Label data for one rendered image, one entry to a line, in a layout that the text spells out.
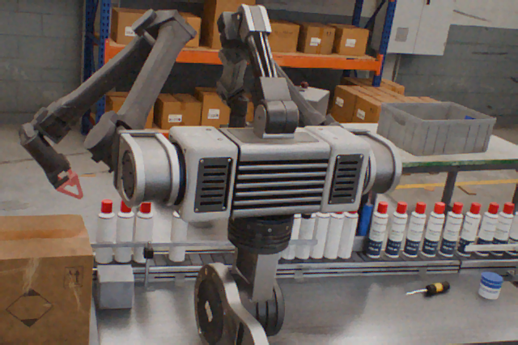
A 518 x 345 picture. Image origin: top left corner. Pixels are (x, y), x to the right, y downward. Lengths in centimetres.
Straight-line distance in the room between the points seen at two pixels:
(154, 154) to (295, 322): 96
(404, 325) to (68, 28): 478
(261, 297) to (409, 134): 273
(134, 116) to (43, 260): 43
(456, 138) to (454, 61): 427
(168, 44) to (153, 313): 81
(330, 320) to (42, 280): 87
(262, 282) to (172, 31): 61
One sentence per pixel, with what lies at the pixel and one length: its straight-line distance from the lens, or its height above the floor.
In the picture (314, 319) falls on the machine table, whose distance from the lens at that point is 206.
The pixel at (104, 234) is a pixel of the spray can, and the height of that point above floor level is 98.
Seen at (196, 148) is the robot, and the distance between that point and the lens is 119.
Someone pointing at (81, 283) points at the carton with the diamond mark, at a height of 104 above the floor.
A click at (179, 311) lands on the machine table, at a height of 83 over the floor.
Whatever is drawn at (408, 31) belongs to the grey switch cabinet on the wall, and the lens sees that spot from 737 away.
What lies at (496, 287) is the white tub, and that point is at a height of 88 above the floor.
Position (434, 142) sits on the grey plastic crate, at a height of 88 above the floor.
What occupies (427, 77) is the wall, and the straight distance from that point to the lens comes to 819.
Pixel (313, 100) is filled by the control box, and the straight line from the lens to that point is 191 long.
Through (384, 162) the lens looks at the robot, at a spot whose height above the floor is 148.
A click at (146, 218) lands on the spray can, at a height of 104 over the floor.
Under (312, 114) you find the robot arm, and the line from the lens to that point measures 164.
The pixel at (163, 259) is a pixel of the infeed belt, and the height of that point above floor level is 88.
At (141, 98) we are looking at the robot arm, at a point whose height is 153.
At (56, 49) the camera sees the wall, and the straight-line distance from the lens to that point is 632.
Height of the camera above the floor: 189
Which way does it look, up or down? 20 degrees down
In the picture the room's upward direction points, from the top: 8 degrees clockwise
